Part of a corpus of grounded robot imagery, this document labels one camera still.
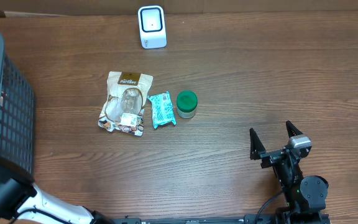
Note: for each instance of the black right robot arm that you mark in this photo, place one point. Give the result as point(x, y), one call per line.
point(303, 194)

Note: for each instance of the grey plastic mesh basket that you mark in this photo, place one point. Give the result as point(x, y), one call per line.
point(17, 114)

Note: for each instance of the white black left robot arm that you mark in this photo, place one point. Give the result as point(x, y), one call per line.
point(22, 199)

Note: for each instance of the teal snack packet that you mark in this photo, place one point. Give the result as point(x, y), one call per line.
point(162, 110)

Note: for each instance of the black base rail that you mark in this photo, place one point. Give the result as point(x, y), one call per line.
point(246, 219)

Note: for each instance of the cardboard backdrop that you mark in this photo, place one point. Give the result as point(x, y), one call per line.
point(121, 7)

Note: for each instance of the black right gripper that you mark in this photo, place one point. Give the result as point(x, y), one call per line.
point(270, 157)

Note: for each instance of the green lid jar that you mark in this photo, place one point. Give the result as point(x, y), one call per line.
point(187, 103)

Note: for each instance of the brown beige snack pouch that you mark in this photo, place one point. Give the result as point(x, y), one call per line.
point(125, 103)

